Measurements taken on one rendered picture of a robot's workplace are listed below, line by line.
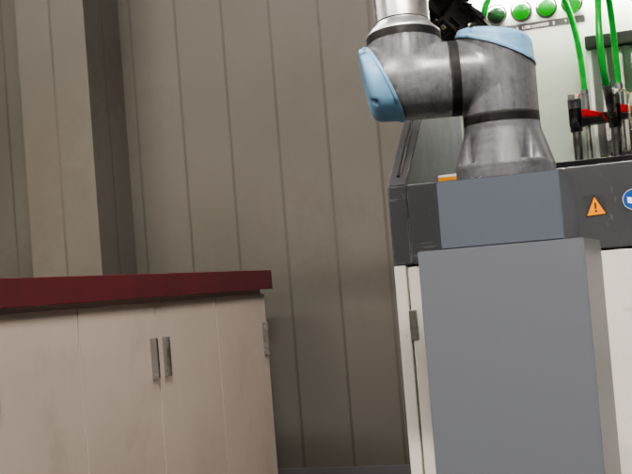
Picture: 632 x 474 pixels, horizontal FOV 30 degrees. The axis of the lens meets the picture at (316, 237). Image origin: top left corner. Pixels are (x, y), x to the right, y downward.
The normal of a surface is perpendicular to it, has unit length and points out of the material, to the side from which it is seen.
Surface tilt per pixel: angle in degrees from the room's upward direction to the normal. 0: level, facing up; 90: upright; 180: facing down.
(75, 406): 90
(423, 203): 90
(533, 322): 90
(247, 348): 90
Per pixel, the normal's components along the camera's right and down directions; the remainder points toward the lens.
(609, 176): -0.35, -0.01
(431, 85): -0.02, 0.24
